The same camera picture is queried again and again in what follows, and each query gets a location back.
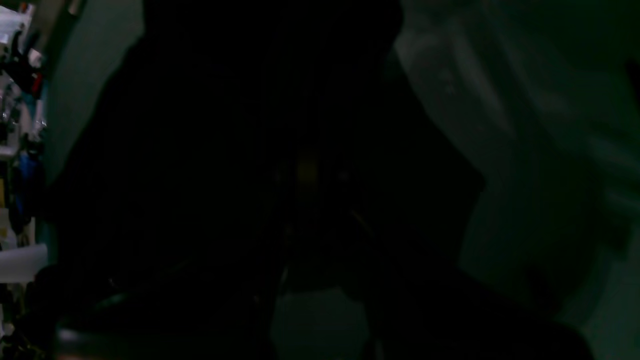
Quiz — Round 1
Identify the translucent plastic cup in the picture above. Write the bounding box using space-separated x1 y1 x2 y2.
0 244 49 284

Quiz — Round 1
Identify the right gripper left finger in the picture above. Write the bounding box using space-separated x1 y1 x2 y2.
51 165 311 360

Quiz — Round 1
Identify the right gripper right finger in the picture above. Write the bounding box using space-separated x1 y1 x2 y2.
321 171 594 360

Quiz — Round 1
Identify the black t-shirt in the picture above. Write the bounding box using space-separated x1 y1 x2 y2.
47 0 485 316

